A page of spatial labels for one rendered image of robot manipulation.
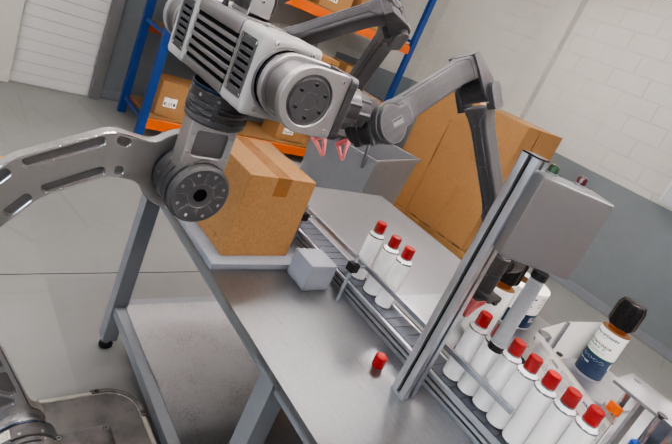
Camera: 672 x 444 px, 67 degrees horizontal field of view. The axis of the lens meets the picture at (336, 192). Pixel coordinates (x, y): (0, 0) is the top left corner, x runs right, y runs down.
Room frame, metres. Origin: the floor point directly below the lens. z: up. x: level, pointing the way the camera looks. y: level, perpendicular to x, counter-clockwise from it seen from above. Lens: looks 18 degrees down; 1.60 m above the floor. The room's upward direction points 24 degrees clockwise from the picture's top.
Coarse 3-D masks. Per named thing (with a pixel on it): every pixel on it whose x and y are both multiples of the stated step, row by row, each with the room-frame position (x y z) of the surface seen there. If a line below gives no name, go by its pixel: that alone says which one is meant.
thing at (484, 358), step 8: (496, 328) 1.15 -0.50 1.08; (488, 336) 1.16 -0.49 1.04; (480, 352) 1.14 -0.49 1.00; (488, 352) 1.13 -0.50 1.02; (472, 360) 1.15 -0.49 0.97; (480, 360) 1.14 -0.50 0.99; (488, 360) 1.13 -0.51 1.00; (480, 368) 1.13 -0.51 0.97; (488, 368) 1.13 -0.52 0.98; (464, 376) 1.15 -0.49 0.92; (464, 384) 1.14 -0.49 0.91; (472, 384) 1.13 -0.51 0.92; (464, 392) 1.13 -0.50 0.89; (472, 392) 1.13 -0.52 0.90
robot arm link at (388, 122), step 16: (448, 64) 1.27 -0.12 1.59; (464, 64) 1.25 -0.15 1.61; (480, 64) 1.28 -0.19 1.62; (432, 80) 1.16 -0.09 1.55; (448, 80) 1.20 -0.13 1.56; (464, 80) 1.24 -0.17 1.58; (480, 80) 1.28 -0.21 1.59; (400, 96) 1.09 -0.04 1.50; (416, 96) 1.10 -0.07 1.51; (432, 96) 1.14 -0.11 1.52; (464, 96) 1.32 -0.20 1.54; (480, 96) 1.29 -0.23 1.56; (384, 112) 0.98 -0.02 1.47; (400, 112) 1.02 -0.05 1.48; (416, 112) 1.09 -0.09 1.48; (384, 128) 0.97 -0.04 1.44; (400, 128) 1.01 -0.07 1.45; (384, 144) 0.99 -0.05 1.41
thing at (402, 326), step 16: (304, 224) 1.74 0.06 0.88; (320, 240) 1.66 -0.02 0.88; (336, 256) 1.59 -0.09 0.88; (400, 320) 1.36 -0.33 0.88; (416, 336) 1.31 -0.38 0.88; (432, 368) 1.19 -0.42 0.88; (448, 384) 1.15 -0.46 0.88; (464, 400) 1.11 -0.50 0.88; (480, 416) 1.08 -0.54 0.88; (496, 432) 1.04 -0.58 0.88
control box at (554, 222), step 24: (528, 192) 1.06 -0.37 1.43; (552, 192) 1.04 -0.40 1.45; (576, 192) 1.05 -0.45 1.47; (528, 216) 1.04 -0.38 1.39; (552, 216) 1.04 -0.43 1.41; (576, 216) 1.05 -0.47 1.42; (600, 216) 1.06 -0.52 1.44; (504, 240) 1.04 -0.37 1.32; (528, 240) 1.04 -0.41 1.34; (552, 240) 1.05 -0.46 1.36; (576, 240) 1.06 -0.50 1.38; (528, 264) 1.05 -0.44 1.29; (552, 264) 1.05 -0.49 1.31; (576, 264) 1.06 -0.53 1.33
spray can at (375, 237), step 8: (376, 224) 1.51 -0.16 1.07; (384, 224) 1.50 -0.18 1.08; (376, 232) 1.50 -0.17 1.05; (368, 240) 1.49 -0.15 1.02; (376, 240) 1.49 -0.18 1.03; (368, 248) 1.49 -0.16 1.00; (376, 248) 1.49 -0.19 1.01; (360, 256) 1.50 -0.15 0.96; (368, 256) 1.49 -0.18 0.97; (368, 264) 1.49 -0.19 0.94; (360, 272) 1.49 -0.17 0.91; (360, 280) 1.49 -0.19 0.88
